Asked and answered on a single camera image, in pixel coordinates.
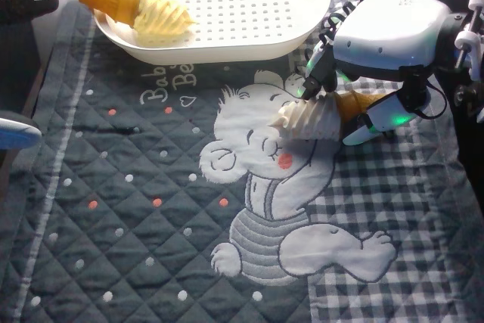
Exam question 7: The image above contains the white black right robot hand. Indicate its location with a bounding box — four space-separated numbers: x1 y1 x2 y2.
297 0 454 146

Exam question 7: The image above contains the toy ice cream white swirl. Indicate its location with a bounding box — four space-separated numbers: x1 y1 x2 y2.
267 90 390 141

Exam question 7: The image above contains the white perforated plastic tray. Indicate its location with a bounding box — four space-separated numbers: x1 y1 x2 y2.
92 0 332 66

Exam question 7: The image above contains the grey quilt with bear print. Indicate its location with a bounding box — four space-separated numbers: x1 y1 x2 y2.
0 0 484 323

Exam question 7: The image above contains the black coiled cable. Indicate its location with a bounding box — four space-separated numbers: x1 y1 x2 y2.
318 0 371 50

